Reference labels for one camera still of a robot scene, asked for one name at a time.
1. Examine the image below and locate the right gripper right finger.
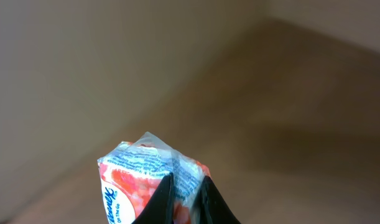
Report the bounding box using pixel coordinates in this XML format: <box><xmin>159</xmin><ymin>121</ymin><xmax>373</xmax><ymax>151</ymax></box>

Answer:
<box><xmin>194</xmin><ymin>176</ymin><xmax>241</xmax><ymax>224</ymax></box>

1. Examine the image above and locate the red tissue packet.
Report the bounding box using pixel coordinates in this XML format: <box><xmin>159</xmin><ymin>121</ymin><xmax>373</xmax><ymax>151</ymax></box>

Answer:
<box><xmin>98</xmin><ymin>132</ymin><xmax>210</xmax><ymax>224</ymax></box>

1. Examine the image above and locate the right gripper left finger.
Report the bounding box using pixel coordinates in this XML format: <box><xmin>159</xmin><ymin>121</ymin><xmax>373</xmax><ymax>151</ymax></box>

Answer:
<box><xmin>132</xmin><ymin>173</ymin><xmax>175</xmax><ymax>224</ymax></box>

